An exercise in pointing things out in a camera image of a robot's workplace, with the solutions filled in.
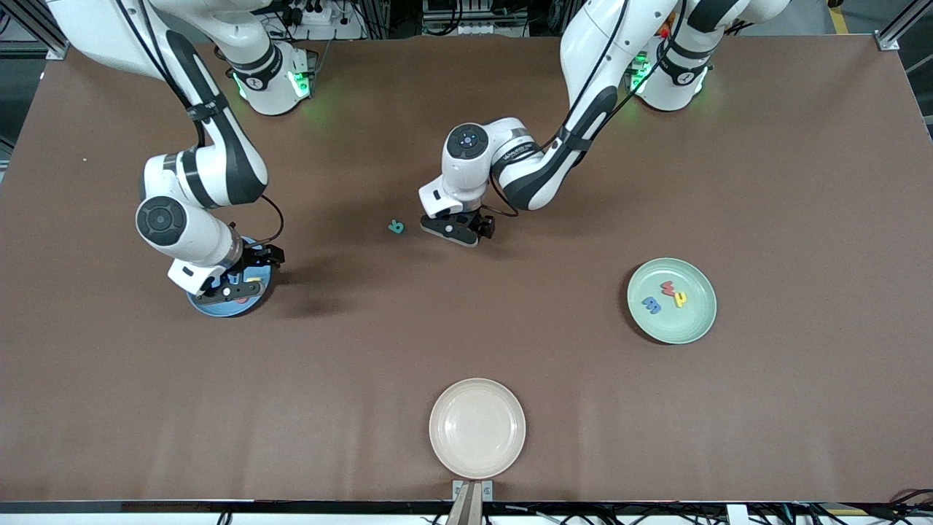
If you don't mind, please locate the blue plate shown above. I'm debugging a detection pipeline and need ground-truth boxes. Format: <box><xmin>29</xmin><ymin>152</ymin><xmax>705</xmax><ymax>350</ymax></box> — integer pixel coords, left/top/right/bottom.
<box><xmin>187</xmin><ymin>235</ymin><xmax>275</xmax><ymax>319</ymax></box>

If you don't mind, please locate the cream plate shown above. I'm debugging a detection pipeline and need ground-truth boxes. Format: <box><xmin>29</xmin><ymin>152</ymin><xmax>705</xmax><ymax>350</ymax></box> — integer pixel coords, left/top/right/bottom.
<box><xmin>429</xmin><ymin>378</ymin><xmax>526</xmax><ymax>480</ymax></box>

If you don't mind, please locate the green plate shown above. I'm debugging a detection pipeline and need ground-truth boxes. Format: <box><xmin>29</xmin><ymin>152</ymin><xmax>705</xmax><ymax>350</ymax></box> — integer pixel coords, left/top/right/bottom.
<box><xmin>627</xmin><ymin>257</ymin><xmax>717</xmax><ymax>345</ymax></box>

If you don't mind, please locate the brown table cover sheet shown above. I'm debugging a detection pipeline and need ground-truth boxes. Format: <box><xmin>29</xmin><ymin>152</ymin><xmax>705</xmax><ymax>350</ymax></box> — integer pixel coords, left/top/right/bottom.
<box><xmin>0</xmin><ymin>35</ymin><xmax>933</xmax><ymax>504</ymax></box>

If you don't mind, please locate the grey equipment box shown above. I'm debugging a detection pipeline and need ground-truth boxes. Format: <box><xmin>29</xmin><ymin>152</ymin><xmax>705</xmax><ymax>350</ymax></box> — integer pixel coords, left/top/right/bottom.
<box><xmin>421</xmin><ymin>0</ymin><xmax>531</xmax><ymax>37</ymax></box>

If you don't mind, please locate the white power strip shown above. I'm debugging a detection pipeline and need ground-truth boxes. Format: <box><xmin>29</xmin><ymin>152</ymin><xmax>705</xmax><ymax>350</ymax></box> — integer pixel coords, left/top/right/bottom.
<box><xmin>281</xmin><ymin>0</ymin><xmax>365</xmax><ymax>42</ymax></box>

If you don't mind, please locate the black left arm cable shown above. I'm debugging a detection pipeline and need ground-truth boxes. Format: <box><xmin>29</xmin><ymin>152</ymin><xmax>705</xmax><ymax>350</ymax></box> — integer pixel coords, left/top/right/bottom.
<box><xmin>490</xmin><ymin>0</ymin><xmax>690</xmax><ymax>218</ymax></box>

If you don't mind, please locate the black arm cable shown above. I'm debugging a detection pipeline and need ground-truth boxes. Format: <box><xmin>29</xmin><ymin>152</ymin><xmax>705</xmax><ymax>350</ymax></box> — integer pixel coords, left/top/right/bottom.
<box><xmin>113</xmin><ymin>0</ymin><xmax>285</xmax><ymax>245</ymax></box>
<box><xmin>490</xmin><ymin>0</ymin><xmax>690</xmax><ymax>218</ymax></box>

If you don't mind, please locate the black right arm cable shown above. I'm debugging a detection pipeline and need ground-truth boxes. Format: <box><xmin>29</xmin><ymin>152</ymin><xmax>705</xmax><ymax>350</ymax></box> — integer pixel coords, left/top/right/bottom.
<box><xmin>113</xmin><ymin>0</ymin><xmax>285</xmax><ymax>245</ymax></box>

